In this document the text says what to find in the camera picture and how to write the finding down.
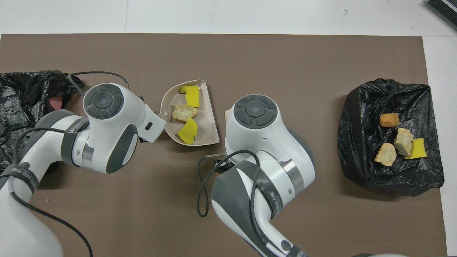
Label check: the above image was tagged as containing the blocky yellow sponge piece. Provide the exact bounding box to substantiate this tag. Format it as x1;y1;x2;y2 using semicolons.
177;117;199;145

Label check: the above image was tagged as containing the brown paper table mat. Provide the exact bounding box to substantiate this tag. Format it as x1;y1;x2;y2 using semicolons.
0;33;448;257

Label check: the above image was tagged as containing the beige plastic dustpan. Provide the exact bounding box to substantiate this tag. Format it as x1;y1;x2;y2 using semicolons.
159;79;221;146

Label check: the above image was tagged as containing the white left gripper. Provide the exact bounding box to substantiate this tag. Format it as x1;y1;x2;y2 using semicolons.
137;101;167;144

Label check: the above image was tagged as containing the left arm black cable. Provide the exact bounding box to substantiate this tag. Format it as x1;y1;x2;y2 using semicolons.
7;71;130;257

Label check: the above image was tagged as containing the orange striped bread piece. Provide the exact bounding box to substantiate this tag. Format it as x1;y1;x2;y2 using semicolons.
373;142;397;167

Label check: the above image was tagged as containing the pale cream scrap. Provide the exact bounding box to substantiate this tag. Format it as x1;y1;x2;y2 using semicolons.
393;127;414;157

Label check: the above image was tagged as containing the dark grey ribbed object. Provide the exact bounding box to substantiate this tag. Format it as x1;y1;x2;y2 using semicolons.
424;0;457;31

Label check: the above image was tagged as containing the black plastic trash bag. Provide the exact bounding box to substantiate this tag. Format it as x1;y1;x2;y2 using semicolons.
337;78;445;197
0;70;85;179

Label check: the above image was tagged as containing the brown cork-like bread piece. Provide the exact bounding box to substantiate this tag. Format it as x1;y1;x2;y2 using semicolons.
379;112;400;128

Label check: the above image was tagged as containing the small yellow sponge piece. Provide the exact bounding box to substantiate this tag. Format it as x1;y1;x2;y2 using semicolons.
404;138;428;160

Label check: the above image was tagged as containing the hooked yellow sponge piece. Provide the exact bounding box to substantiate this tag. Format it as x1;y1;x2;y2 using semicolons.
178;85;201;109

